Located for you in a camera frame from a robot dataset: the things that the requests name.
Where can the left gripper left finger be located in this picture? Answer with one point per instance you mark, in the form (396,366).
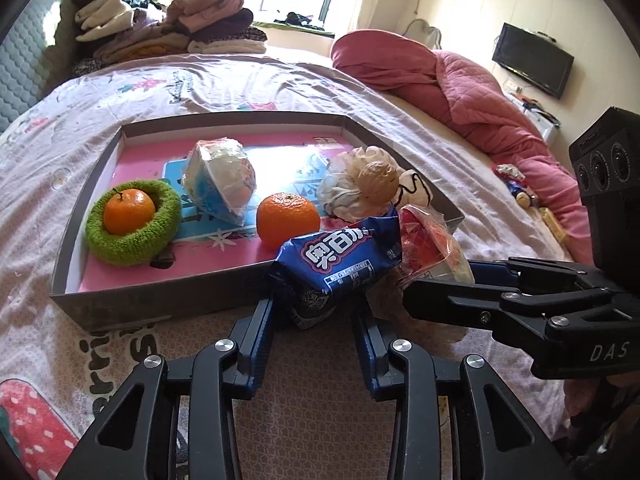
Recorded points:
(253,338)

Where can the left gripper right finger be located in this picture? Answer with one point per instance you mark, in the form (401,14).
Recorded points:
(373,337)

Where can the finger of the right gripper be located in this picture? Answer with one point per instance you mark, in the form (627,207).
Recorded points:
(493,273)
(459,304)

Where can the red white bowl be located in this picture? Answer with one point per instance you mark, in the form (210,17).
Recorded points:
(429,251)

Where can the blue oreo snack pack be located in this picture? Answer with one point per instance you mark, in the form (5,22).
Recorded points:
(314,273)

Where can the orange mandarin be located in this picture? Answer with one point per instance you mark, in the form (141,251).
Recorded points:
(127,211)
(282,216)

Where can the brown walnut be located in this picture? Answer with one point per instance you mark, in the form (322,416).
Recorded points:
(378,182)

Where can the blue white bowl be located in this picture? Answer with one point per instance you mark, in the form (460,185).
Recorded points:
(219,179)

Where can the cream drawstring pouch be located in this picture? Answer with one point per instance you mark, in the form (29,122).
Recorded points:
(339,195)

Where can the yellow snack packet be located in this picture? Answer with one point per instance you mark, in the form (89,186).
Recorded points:
(554,226)

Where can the small toy figure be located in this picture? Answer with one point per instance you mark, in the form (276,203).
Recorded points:
(515,182)

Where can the grey shallow box tray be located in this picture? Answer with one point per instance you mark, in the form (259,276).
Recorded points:
(200,294)

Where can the pink blue book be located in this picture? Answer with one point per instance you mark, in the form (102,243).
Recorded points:
(218,229)

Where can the white drawer cabinet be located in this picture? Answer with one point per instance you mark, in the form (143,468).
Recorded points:
(547,127)

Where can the pink quilted blanket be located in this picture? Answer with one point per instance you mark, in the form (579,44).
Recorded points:
(466,98)

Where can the black flat television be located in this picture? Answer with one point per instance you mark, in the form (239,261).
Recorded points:
(533,58)

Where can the pile of folded clothes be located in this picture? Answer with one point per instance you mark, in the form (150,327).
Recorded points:
(116,31)

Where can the grey quilted headboard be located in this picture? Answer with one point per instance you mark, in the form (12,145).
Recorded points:
(37,55)

